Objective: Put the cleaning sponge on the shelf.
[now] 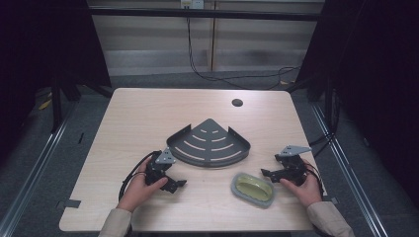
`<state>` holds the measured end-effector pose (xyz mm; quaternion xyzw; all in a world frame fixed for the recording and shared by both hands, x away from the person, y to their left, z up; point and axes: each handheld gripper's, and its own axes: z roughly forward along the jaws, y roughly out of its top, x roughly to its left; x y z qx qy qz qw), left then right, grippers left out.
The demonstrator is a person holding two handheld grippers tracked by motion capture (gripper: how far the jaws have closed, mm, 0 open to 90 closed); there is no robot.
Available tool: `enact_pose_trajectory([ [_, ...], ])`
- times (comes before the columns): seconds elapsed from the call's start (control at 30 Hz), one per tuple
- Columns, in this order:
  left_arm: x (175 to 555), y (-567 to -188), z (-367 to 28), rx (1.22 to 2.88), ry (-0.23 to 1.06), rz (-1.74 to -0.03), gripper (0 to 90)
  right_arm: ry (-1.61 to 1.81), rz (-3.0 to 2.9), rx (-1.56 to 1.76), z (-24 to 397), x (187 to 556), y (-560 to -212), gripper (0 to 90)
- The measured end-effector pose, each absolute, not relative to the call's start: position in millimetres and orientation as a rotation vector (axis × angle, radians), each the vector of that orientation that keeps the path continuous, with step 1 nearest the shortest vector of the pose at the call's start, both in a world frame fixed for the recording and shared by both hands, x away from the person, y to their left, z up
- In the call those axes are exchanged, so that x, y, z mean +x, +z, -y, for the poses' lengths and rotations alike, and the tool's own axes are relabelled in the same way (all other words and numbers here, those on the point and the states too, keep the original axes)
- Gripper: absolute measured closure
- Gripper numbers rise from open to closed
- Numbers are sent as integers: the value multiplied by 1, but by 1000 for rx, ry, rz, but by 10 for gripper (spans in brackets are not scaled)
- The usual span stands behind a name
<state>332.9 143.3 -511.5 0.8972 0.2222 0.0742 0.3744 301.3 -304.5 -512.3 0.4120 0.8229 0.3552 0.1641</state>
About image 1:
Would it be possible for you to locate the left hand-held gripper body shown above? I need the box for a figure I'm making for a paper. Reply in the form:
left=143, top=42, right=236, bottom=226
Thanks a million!
left=144, top=146, right=178, bottom=188

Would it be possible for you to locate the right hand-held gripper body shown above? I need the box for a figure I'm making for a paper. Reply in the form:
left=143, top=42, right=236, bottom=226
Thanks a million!
left=274, top=144, right=313, bottom=188

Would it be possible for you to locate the yellow-green soap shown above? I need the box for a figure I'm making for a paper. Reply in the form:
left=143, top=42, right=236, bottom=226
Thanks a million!
left=235, top=174, right=273, bottom=202

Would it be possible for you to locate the dark grey corner shelf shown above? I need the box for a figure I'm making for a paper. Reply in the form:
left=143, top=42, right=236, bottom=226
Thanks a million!
left=165, top=118, right=252, bottom=169

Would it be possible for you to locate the person's right hand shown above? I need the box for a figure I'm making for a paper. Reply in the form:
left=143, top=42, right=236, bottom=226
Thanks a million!
left=280, top=159, right=324, bottom=208

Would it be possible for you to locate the person's left hand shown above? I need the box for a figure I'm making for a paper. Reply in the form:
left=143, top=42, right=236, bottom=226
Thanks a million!
left=116, top=157, right=169, bottom=213

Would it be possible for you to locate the black metal stand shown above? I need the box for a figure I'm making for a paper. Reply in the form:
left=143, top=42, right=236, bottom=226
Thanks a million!
left=285, top=73, right=342, bottom=159
left=48, top=70, right=115, bottom=134

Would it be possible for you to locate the dark curtain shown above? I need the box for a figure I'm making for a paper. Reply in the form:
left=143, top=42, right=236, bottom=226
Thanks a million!
left=0, top=0, right=113, bottom=166
left=294, top=0, right=419, bottom=208

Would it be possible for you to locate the yellow floor tape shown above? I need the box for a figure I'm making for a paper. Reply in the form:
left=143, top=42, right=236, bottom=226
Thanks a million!
left=38, top=98, right=53, bottom=112

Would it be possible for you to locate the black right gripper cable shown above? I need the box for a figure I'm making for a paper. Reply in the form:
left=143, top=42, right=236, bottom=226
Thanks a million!
left=303, top=160, right=326, bottom=199

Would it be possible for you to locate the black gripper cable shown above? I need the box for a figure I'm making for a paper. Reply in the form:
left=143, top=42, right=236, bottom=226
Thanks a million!
left=118, top=150, right=163, bottom=202
left=303, top=160, right=326, bottom=199

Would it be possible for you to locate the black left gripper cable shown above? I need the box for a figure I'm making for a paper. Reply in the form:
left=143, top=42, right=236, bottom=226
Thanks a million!
left=118, top=150, right=163, bottom=202

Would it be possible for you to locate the metal floor rail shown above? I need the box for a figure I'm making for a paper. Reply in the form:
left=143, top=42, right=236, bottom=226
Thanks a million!
left=309, top=102, right=393, bottom=237
left=0, top=98, right=80, bottom=237

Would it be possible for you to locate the black wall cable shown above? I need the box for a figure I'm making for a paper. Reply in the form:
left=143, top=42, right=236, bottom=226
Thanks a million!
left=186, top=16, right=301, bottom=91

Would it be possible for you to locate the black horizontal frame bar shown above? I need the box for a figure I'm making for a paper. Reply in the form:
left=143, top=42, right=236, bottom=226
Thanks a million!
left=88, top=7, right=323, bottom=23

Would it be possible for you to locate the white wall outlet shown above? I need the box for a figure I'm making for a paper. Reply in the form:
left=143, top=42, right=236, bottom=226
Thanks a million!
left=179, top=0, right=206, bottom=10

